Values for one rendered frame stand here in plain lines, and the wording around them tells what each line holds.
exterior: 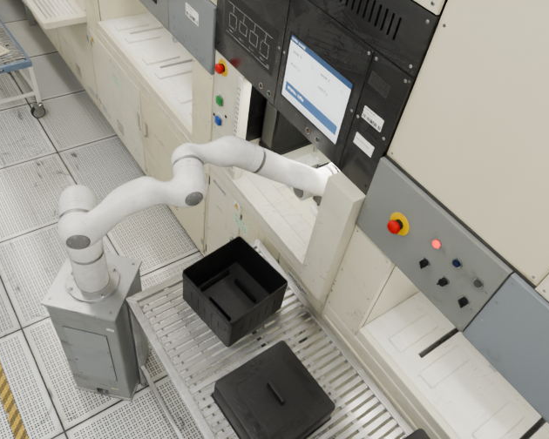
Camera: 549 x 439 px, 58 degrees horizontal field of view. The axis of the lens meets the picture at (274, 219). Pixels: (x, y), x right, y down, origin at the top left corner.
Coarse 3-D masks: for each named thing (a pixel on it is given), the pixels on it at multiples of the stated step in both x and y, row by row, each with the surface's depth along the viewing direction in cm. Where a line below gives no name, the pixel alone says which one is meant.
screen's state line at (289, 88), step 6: (288, 84) 159; (288, 90) 160; (294, 90) 157; (294, 96) 158; (300, 96) 156; (300, 102) 157; (306, 102) 154; (306, 108) 155; (312, 108) 153; (312, 114) 154; (318, 114) 151; (324, 120) 150; (330, 120) 148; (330, 126) 149; (336, 126) 146
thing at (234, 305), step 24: (240, 240) 193; (216, 264) 192; (240, 264) 202; (264, 264) 187; (192, 288) 177; (216, 288) 193; (240, 288) 195; (264, 288) 196; (216, 312) 170; (240, 312) 188; (264, 312) 182; (240, 336) 180
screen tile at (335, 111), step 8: (320, 72) 144; (320, 80) 145; (328, 80) 142; (328, 88) 143; (336, 88) 140; (320, 96) 148; (336, 96) 142; (344, 96) 139; (320, 104) 149; (328, 104) 146; (336, 104) 143; (328, 112) 147; (336, 112) 144; (336, 120) 145
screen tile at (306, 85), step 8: (296, 56) 150; (304, 56) 147; (304, 64) 148; (288, 72) 156; (296, 72) 153; (312, 72) 147; (296, 80) 154; (304, 80) 151; (312, 80) 148; (304, 88) 152; (312, 88) 149
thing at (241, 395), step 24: (264, 360) 167; (288, 360) 168; (216, 384) 159; (240, 384) 160; (264, 384) 161; (288, 384) 162; (312, 384) 163; (240, 408) 155; (264, 408) 156; (288, 408) 157; (312, 408) 158; (240, 432) 156; (264, 432) 151; (288, 432) 152; (312, 432) 162
